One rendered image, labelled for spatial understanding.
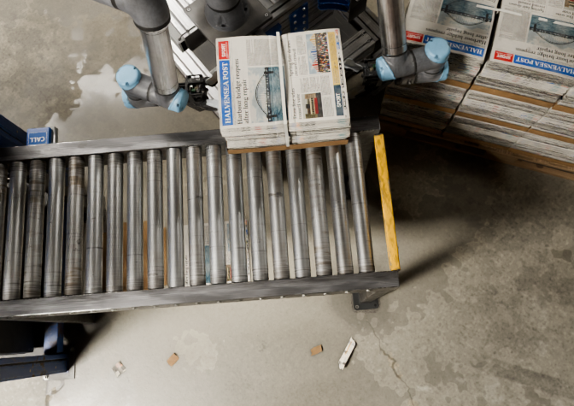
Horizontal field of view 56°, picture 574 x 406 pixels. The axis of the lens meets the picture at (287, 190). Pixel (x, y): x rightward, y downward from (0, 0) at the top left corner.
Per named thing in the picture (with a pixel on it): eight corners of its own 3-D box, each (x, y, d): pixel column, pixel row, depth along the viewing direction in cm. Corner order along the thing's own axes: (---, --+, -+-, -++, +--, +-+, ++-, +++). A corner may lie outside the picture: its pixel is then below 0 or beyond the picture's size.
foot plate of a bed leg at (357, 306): (378, 279, 241) (378, 279, 240) (382, 312, 238) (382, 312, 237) (348, 281, 242) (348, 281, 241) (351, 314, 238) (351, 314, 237)
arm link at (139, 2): (175, -33, 131) (194, 97, 173) (135, -47, 132) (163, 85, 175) (151, -3, 125) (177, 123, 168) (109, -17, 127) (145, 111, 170)
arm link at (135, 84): (153, 71, 164) (163, 87, 175) (120, 58, 166) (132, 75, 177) (142, 93, 163) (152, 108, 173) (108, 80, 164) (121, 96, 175)
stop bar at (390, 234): (383, 135, 174) (384, 132, 172) (401, 271, 163) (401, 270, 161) (373, 136, 174) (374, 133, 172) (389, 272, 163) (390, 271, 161)
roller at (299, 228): (302, 136, 179) (293, 132, 175) (314, 280, 166) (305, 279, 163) (290, 140, 182) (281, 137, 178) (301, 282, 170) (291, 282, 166)
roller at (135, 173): (144, 151, 182) (140, 147, 177) (145, 294, 170) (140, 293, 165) (130, 153, 182) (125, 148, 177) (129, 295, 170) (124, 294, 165)
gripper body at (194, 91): (204, 94, 173) (166, 97, 173) (209, 106, 181) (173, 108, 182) (204, 73, 175) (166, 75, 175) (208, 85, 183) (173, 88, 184)
